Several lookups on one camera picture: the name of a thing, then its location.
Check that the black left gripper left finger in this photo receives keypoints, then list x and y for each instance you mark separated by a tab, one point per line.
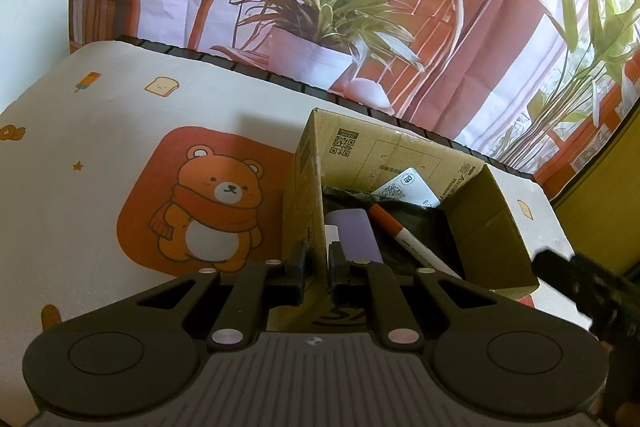
254	293

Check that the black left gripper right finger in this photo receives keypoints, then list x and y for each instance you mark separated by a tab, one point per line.
373	288

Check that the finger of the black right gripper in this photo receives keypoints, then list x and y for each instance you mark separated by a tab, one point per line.
609	301

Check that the lavender rectangular power bank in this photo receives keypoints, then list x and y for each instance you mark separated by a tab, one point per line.
355	234

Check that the red capped white marker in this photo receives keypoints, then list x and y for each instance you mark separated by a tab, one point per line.
407	240

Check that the brown SF cardboard box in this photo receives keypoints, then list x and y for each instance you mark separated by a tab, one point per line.
496	218

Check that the printed living room backdrop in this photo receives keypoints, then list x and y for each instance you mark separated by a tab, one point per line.
539	85

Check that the black plastic bag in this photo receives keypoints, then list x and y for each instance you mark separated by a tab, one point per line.
430	225

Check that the white printed card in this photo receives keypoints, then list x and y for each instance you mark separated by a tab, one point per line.
408	186

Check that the cartoon printed table mat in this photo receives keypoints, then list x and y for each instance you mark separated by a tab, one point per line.
90	127

